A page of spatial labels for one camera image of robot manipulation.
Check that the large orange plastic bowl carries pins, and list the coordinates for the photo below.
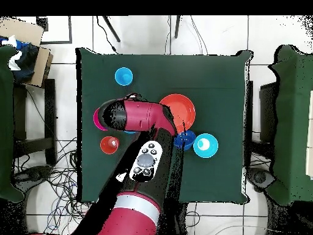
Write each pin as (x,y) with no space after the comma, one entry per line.
(182,107)

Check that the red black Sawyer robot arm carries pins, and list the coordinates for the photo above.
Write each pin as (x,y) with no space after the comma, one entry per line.
(144,115)

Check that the dark blue plastic bowl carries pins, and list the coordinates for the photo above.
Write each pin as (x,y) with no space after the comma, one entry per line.
(187,139)

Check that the orange plastic cup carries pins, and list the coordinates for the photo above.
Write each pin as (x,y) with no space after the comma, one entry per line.
(109,145)

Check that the small cyan plastic bowl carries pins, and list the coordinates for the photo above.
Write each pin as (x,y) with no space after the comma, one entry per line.
(205,145)

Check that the pink plastic bowl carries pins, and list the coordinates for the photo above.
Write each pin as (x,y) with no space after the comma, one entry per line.
(96,121)

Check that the light blue plastic cup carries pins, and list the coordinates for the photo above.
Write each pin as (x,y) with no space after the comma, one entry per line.
(123,76)

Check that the dark green tablecloth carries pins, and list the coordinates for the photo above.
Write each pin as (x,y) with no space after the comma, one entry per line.
(215,176)

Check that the black tripod leg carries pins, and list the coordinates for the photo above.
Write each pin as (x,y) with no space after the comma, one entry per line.
(112,29)
(177,27)

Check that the black box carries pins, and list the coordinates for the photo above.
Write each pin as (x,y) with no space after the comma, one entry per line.
(267,112)

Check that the black equipment base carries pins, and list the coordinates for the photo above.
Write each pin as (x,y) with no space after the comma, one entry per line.
(31,174)
(259,177)

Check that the brown cardboard box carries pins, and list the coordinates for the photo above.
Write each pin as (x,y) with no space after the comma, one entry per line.
(41,66)

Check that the green cloth side table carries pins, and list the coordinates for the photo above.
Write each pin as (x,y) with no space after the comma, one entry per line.
(6,122)
(293,122)

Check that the blue and white cloth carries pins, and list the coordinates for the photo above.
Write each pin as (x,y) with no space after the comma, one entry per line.
(25,61)

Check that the black stool frame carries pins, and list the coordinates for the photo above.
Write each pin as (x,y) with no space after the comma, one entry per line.
(50,122)

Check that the black floor frame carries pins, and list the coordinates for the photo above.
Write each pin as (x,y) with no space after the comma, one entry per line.
(70,31)

